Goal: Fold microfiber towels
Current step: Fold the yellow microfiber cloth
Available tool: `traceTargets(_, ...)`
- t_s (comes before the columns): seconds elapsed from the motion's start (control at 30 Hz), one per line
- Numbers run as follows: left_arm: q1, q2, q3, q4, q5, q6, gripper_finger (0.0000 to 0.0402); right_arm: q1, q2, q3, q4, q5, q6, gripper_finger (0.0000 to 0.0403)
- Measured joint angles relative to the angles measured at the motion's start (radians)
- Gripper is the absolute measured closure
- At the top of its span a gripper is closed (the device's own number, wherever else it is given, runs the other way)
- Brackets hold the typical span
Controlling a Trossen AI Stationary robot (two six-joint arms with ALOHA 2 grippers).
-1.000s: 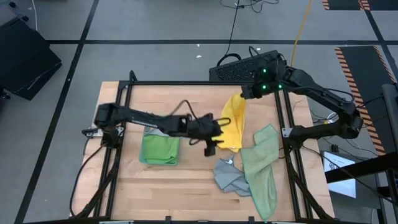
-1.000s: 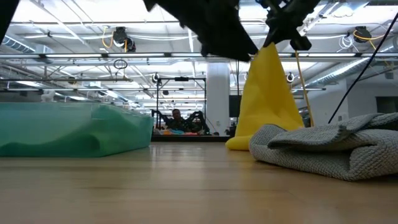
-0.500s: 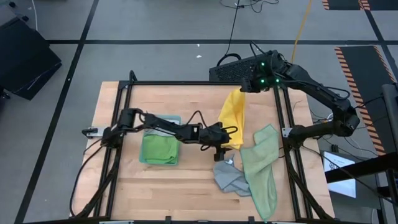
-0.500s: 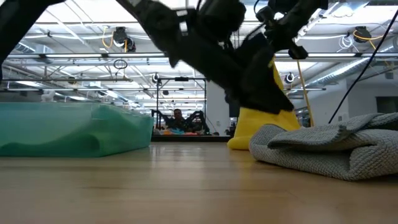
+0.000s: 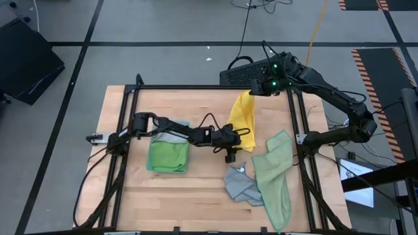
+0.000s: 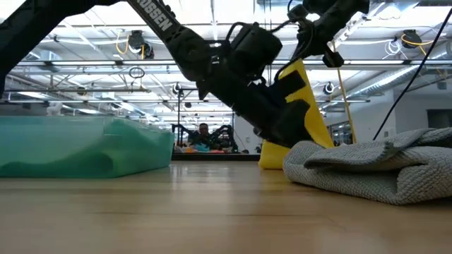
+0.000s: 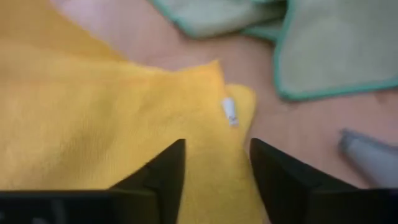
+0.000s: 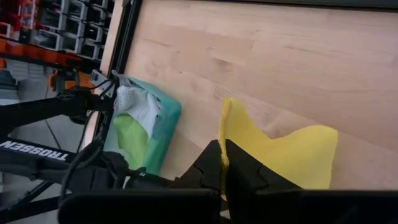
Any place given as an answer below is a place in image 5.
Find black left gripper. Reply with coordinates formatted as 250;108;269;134
210;123;243;164

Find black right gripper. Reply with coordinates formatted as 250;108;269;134
250;54;295;97

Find yellow microfiber towel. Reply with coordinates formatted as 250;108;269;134
227;90;256;153

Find small grey ribbed towel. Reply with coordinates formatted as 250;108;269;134
224;162;265;207

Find grey microfiber towel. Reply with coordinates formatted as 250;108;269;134
152;120;190;144

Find bright green microfiber towel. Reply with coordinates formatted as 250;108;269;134
148;140;189;173

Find teal translucent plastic bin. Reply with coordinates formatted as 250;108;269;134
146;119;191;174

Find pale green microfiber towel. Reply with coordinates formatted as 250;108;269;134
251;130;294;233

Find black perforated computer case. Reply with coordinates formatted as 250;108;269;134
219;52;306;87

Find black mat with hazard stripes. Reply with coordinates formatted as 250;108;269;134
338;0;418;12
351;48;418;164

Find white printed sheet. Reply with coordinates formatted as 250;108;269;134
339;158;375;208

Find black metal stand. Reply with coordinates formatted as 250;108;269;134
341;159;418;235

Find large black case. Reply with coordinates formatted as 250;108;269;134
0;18;65;106

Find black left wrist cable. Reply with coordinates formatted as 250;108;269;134
197;112;251;136

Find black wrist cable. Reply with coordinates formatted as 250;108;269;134
262;40;279;57
197;112;251;136

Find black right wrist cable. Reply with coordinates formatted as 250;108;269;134
262;40;279;57

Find yellow cable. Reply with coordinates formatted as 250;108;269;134
305;0;329;66

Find black floor cable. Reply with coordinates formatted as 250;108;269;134
227;0;294;70

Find grey padded post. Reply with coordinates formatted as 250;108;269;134
400;87;418;161

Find black arm base cable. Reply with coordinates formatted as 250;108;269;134
72;151;110;228

